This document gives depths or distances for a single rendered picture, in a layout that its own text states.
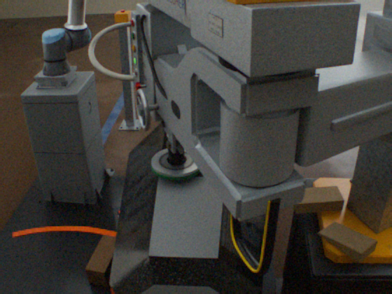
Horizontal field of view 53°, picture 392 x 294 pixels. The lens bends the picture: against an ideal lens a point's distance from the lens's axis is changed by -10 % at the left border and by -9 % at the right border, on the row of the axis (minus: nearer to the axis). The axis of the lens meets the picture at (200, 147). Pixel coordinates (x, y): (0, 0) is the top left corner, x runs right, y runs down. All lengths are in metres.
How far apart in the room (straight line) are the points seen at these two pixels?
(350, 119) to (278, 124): 0.25
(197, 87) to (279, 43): 0.42
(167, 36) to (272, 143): 0.66
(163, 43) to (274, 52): 0.75
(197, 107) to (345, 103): 0.40
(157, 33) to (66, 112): 1.34
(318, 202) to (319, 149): 0.60
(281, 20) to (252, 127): 0.28
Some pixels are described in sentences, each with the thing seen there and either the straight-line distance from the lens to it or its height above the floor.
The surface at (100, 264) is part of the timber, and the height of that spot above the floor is 0.14.
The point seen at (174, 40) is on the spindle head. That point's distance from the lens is 1.48.
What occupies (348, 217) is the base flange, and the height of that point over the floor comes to 0.78.
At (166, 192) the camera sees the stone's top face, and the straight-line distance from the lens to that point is 1.72.
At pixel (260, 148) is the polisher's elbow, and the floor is 1.34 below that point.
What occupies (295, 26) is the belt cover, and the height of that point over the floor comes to 1.64.
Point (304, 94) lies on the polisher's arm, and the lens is 0.94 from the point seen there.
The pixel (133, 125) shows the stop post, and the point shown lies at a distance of 3.93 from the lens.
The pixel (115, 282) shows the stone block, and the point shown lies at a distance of 1.57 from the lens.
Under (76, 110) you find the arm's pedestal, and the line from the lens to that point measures 2.65.
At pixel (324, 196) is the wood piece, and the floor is 0.83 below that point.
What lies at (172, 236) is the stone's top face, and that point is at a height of 0.80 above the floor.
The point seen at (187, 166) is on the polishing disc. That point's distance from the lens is 1.76.
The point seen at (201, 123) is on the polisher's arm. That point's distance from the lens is 1.19.
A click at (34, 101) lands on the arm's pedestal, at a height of 0.80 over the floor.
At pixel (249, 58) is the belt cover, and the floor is 1.59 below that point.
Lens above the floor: 1.83
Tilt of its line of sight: 31 degrees down
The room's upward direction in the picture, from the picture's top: 1 degrees counter-clockwise
